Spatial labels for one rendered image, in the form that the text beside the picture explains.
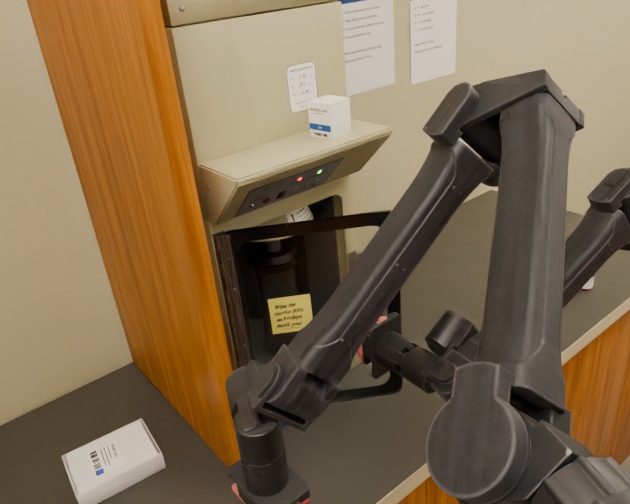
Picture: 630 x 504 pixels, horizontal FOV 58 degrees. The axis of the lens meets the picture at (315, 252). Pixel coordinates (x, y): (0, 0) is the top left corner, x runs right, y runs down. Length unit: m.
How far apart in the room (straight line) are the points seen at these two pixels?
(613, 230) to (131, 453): 0.92
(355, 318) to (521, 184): 0.23
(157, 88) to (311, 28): 0.34
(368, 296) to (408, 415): 0.60
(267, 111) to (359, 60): 0.74
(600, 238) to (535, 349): 0.46
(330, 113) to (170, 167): 0.29
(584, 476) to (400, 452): 0.76
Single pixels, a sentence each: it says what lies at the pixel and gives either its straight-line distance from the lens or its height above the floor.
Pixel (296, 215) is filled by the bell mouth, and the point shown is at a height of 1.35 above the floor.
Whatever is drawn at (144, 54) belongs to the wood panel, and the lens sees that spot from 0.78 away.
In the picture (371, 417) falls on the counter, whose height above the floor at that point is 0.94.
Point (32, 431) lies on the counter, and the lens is 1.41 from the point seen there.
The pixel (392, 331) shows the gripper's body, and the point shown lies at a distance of 0.96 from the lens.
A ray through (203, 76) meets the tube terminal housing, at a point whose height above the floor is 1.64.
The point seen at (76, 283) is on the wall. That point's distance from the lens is 1.39.
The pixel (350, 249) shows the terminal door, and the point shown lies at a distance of 0.99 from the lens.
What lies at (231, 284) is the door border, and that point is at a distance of 1.00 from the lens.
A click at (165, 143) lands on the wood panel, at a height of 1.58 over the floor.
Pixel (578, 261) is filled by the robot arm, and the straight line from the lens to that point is 0.90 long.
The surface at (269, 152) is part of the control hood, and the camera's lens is 0.93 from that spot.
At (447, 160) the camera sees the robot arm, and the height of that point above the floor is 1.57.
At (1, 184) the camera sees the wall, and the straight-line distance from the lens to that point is 1.29.
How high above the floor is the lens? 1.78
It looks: 27 degrees down
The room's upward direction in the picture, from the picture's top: 6 degrees counter-clockwise
